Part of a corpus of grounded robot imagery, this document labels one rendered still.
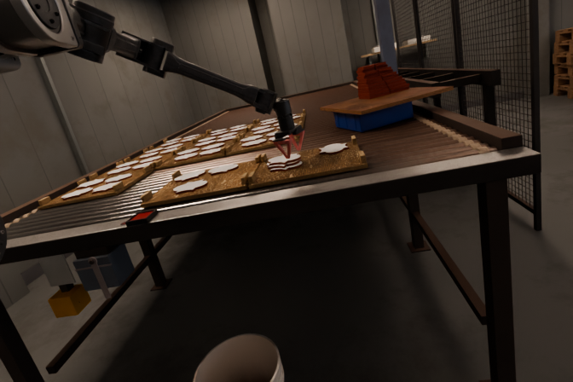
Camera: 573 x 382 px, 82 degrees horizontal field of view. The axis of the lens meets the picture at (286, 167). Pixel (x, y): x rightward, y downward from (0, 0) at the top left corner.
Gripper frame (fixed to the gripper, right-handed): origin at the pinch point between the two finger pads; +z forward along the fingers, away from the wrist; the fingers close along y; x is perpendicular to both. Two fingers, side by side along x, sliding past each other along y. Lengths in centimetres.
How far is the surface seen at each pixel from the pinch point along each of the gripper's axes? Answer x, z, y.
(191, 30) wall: -359, -134, -390
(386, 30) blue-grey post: 6, -41, -185
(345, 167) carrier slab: 21.8, 5.2, 6.9
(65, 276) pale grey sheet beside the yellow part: -69, 21, 57
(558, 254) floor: 96, 101, -95
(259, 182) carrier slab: -5.9, 4.7, 17.7
